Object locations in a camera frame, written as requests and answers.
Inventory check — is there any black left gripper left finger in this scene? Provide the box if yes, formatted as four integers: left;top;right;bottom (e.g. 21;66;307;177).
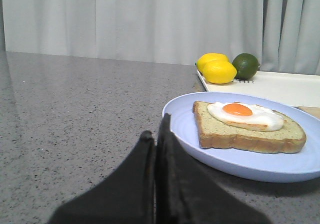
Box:
49;131;156;224

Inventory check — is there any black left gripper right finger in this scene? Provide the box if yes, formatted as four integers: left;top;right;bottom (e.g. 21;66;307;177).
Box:
155;113;270;224

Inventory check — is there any bread slice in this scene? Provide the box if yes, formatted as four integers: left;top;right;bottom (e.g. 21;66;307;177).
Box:
192;101;307;153

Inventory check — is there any light blue plate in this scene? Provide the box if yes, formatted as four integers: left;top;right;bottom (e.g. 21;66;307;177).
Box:
162;92;320;183

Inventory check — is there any fried egg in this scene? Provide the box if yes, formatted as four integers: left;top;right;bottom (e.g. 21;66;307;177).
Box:
207;102;285;132

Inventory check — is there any white bear tray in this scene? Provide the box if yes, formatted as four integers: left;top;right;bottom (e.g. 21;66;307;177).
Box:
196;71;320;108

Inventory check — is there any front yellow lemon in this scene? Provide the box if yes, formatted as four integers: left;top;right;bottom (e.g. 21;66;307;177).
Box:
202;60;237;84

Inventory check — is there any yellow lemon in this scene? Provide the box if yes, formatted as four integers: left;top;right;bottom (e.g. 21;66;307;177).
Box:
202;60;237;84
196;53;229;72

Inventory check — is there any rear yellow lemon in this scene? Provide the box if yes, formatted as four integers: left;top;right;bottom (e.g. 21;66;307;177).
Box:
196;53;229;72

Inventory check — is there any green lime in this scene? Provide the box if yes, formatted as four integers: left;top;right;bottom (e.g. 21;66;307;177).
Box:
232;53;260;80

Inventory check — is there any wooden cutting board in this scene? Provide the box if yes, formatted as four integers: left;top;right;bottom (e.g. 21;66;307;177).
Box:
297;106;320;119

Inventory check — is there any grey curtain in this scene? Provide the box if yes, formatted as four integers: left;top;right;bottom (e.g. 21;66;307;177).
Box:
0;0;320;74

